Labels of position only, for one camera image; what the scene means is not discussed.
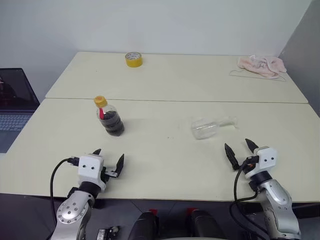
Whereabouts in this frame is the yellow bottle cap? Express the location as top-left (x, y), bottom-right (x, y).
top-left (93, 95), bottom-right (109, 109)

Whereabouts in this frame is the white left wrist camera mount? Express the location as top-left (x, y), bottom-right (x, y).
top-left (77, 154), bottom-right (106, 192)

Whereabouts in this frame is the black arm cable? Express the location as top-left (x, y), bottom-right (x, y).
top-left (229, 159), bottom-right (266, 240)
top-left (49, 156), bottom-right (80, 226)

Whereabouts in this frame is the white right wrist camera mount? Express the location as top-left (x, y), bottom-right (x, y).
top-left (244, 146), bottom-right (278, 180)

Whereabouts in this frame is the clear plastic bottle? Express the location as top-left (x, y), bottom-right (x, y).
top-left (191, 115), bottom-right (240, 140)

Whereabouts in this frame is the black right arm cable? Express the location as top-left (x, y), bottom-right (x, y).
top-left (229, 159), bottom-right (266, 240)

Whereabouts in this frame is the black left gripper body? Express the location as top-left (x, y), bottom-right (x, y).
top-left (100, 166), bottom-right (119, 186)

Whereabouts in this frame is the dark laptop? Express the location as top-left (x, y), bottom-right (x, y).
top-left (0, 67), bottom-right (41, 153)

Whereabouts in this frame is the yellow tape roll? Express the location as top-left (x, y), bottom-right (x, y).
top-left (124, 51), bottom-right (144, 69)

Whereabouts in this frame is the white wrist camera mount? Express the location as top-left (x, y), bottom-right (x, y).
top-left (244, 146), bottom-right (278, 180)
top-left (77, 154), bottom-right (106, 192)

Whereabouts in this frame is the pink towel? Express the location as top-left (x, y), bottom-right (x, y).
top-left (236, 54), bottom-right (288, 80)

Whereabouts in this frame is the small black box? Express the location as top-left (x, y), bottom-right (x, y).
top-left (97, 225), bottom-right (121, 240)

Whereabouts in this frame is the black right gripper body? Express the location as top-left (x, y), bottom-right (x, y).
top-left (241, 155), bottom-right (259, 174)

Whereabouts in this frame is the dark rounded shape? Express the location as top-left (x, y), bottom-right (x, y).
top-left (130, 209), bottom-right (161, 240)
top-left (185, 207), bottom-right (227, 240)

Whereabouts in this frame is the thin wire hanger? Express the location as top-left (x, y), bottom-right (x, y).
top-left (229, 69), bottom-right (287, 83)

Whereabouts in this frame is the dark liquid bottle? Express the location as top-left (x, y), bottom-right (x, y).
top-left (96, 103), bottom-right (126, 138)

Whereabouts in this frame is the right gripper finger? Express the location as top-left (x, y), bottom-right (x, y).
top-left (244, 137), bottom-right (260, 153)
top-left (224, 142), bottom-right (242, 172)

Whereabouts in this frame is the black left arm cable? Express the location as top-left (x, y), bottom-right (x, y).
top-left (49, 156), bottom-right (80, 226)

